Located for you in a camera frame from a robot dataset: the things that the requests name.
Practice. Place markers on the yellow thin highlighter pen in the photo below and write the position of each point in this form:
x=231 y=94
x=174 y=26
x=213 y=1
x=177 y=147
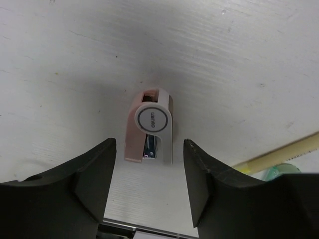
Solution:
x=280 y=155

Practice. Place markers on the pink white mini stapler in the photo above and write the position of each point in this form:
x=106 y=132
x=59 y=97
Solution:
x=149 y=118

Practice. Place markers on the green translucent correction tape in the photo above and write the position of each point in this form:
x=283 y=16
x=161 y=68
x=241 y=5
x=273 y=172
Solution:
x=280 y=169

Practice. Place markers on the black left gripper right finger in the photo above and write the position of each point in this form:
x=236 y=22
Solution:
x=227 y=204

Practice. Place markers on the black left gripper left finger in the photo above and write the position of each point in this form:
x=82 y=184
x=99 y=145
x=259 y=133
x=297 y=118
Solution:
x=65 y=202

